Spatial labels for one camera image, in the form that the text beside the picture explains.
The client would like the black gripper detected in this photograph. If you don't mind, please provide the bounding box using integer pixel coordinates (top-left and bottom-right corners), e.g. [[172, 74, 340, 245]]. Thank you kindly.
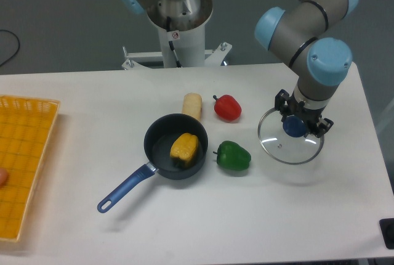
[[274, 89, 334, 138]]

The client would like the glass pot lid blue knob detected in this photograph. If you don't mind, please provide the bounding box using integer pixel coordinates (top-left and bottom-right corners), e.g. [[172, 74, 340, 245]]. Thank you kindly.
[[257, 107, 325, 165]]

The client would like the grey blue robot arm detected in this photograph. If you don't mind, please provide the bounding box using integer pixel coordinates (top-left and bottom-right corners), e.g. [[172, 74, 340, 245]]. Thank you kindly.
[[122, 0, 359, 137]]

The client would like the red bell pepper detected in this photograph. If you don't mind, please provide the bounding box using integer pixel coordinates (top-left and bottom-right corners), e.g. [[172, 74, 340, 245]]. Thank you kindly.
[[213, 94, 242, 121]]

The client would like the green bell pepper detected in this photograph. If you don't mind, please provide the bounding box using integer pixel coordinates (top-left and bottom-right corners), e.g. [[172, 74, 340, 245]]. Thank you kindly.
[[214, 141, 252, 171]]

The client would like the beige corn cob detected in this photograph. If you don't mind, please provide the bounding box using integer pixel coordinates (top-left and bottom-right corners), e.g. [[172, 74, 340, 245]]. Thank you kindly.
[[182, 92, 203, 121]]

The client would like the yellow bell pepper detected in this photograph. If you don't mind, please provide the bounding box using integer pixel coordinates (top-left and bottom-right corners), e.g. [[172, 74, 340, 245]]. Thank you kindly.
[[169, 132, 199, 168]]

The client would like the black table corner device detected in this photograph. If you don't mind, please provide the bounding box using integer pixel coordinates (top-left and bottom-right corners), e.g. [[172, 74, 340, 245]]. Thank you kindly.
[[379, 218, 394, 250]]

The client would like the yellow woven basket tray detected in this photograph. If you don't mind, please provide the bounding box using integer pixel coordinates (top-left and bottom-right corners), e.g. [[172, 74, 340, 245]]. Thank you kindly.
[[1, 95, 60, 242]]

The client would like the dark pot blue handle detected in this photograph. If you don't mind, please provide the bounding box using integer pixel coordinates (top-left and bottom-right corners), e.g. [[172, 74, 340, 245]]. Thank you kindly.
[[97, 113, 208, 213]]

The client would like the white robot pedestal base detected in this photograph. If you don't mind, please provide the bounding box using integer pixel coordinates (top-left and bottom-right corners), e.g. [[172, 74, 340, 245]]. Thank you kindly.
[[122, 0, 232, 70]]

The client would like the black cable on floor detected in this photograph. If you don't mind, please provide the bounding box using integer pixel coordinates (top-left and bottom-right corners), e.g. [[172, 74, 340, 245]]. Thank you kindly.
[[0, 29, 21, 67]]

